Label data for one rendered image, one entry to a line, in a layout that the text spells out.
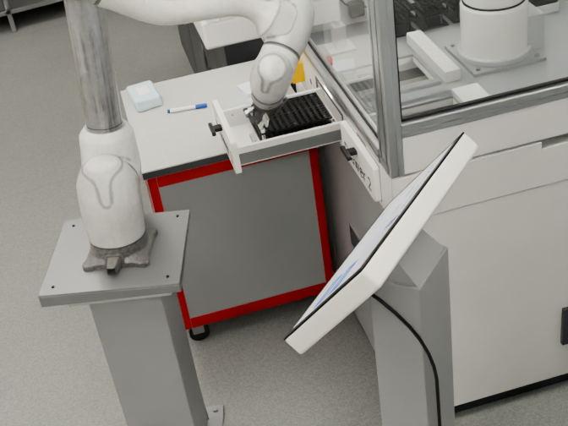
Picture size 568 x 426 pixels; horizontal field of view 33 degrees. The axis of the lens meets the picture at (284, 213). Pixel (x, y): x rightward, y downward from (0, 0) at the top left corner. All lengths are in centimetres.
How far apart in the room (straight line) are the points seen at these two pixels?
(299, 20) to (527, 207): 80
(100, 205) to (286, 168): 84
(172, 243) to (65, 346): 112
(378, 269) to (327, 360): 158
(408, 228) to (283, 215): 140
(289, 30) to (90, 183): 64
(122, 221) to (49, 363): 119
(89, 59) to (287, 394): 132
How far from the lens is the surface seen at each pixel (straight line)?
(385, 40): 227
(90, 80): 258
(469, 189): 256
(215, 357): 341
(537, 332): 299
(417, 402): 219
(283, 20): 246
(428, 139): 244
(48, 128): 515
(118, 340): 271
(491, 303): 283
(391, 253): 180
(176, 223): 271
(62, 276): 259
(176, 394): 284
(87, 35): 253
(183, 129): 321
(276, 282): 337
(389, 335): 208
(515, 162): 258
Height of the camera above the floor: 227
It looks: 34 degrees down
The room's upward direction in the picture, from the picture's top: 9 degrees counter-clockwise
